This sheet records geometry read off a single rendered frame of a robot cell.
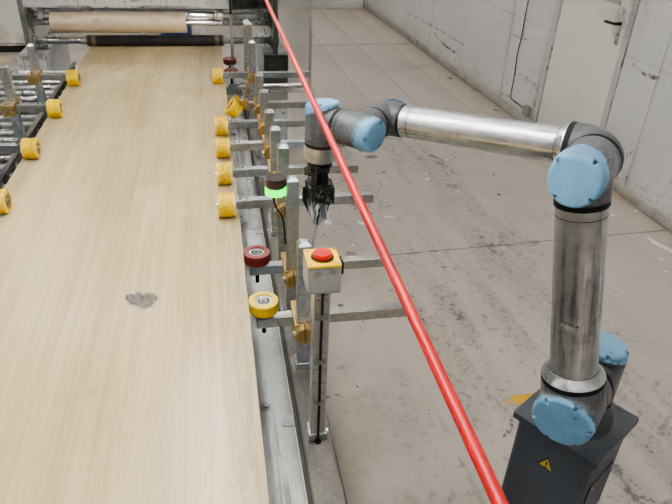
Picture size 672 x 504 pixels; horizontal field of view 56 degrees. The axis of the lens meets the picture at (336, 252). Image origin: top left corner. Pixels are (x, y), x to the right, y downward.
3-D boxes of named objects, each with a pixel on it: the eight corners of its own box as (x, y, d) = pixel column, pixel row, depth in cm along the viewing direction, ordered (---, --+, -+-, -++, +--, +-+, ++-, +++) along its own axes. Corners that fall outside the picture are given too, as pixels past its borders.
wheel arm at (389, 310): (406, 311, 182) (408, 299, 180) (410, 319, 179) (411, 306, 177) (256, 323, 174) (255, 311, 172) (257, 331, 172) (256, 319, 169)
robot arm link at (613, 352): (620, 385, 175) (639, 336, 166) (603, 422, 163) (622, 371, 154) (566, 362, 183) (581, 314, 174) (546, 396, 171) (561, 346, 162)
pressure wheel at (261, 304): (261, 319, 179) (260, 286, 173) (284, 329, 175) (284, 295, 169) (243, 334, 173) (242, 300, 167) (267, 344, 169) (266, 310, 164)
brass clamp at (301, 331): (309, 313, 180) (309, 298, 177) (316, 343, 169) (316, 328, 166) (287, 314, 179) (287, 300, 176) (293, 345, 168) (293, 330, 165)
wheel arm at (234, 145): (343, 144, 260) (344, 136, 258) (345, 148, 257) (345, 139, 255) (221, 148, 251) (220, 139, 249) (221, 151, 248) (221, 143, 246)
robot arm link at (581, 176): (610, 418, 162) (634, 134, 130) (590, 461, 149) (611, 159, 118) (551, 400, 170) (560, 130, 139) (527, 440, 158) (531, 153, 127)
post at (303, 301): (307, 378, 183) (310, 236, 158) (308, 387, 180) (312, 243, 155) (295, 380, 183) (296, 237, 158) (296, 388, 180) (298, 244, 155)
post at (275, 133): (280, 242, 245) (279, 124, 220) (281, 247, 242) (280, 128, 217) (271, 242, 244) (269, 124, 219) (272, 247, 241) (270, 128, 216)
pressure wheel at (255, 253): (269, 273, 199) (268, 242, 193) (271, 288, 192) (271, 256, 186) (243, 275, 198) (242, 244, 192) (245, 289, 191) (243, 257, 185)
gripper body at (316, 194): (308, 207, 175) (309, 167, 169) (303, 194, 182) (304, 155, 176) (335, 206, 177) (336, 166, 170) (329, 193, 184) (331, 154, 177)
